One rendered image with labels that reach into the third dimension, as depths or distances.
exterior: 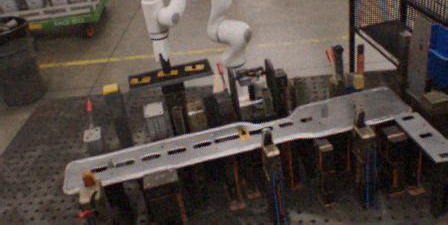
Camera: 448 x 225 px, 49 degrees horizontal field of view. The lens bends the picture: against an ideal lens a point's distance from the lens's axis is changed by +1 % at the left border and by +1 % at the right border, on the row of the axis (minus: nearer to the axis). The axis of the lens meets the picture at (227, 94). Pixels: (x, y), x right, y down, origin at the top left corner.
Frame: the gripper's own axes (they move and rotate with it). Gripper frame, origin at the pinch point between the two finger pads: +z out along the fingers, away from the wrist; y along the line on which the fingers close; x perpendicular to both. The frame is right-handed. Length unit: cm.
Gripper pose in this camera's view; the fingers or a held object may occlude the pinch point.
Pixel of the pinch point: (166, 68)
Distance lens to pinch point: 211.8
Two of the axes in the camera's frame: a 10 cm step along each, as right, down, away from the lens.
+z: 1.3, 8.5, 5.1
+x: 9.9, -0.8, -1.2
